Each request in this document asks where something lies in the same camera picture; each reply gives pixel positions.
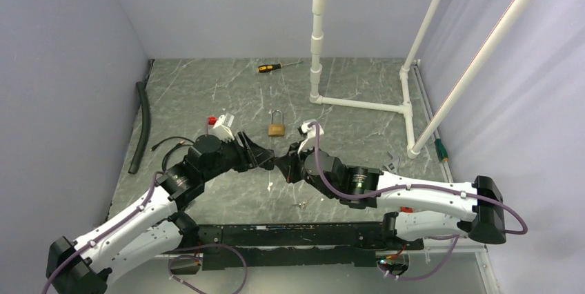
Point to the brass padlock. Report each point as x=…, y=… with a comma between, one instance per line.
x=276, y=127

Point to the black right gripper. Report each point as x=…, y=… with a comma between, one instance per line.
x=288, y=163

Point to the red handle pliers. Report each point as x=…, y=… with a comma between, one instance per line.
x=406, y=209

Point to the silver key bunch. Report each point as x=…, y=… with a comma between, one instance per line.
x=302, y=204

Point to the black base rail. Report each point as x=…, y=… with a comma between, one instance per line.
x=230, y=245

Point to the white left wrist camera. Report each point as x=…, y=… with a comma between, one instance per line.
x=220, y=126

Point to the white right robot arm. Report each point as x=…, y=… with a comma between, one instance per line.
x=417, y=208

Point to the yellow black screwdriver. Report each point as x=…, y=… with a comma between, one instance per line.
x=265, y=68

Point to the white pvc pipe frame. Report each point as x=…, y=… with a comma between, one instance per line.
x=413, y=144

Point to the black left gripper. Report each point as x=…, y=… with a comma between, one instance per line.
x=250, y=155

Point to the green handle screwdriver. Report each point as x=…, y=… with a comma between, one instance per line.
x=442, y=153

